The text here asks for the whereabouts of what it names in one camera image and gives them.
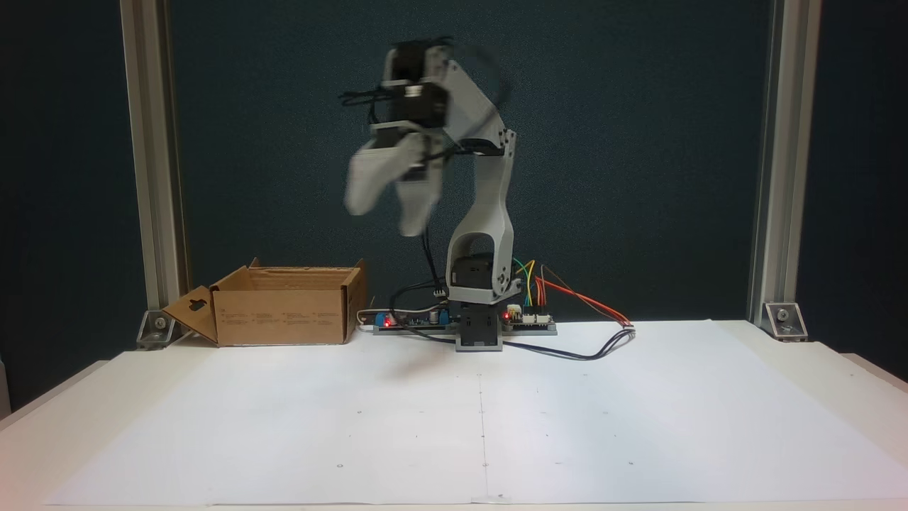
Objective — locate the aluminium frame post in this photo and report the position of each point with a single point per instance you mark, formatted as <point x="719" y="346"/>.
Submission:
<point x="784" y="142"/>
<point x="152" y="142"/>

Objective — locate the metal corner bracket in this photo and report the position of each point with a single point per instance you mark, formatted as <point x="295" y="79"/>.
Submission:
<point x="784" y="321"/>
<point x="157" y="330"/>

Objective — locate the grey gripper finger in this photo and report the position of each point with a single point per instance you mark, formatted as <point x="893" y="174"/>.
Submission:
<point x="369" y="177"/>
<point x="418" y="206"/>

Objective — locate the brown cardboard box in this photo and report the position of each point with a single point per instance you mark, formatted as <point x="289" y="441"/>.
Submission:
<point x="284" y="316"/>

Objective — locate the controller circuit board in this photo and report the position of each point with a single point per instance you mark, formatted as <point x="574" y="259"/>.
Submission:
<point x="528" y="319"/>

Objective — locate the blue circuit board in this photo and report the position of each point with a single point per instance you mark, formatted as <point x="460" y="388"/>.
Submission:
<point x="411" y="321"/>

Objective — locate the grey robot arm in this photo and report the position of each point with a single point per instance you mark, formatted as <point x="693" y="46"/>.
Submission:
<point x="489" y="199"/>

